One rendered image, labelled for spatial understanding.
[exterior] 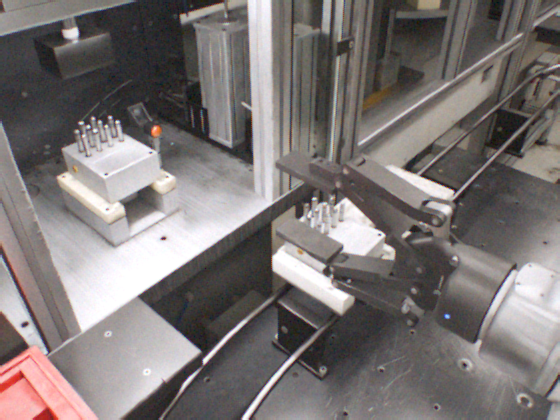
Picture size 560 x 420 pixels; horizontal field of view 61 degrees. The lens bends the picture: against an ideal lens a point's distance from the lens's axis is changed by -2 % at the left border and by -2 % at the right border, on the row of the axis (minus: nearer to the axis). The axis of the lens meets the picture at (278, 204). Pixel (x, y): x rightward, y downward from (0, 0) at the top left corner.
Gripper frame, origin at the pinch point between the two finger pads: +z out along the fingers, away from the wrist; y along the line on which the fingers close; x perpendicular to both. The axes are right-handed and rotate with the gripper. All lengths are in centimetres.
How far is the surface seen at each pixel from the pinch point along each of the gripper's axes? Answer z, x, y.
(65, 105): 64, -6, -12
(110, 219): 31.9, 6.0, -15.8
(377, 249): 1.2, -20.5, -21.4
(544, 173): 11, -221, -113
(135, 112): 64, -20, -19
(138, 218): 34.8, 0.0, -20.9
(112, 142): 40.3, -1.5, -9.1
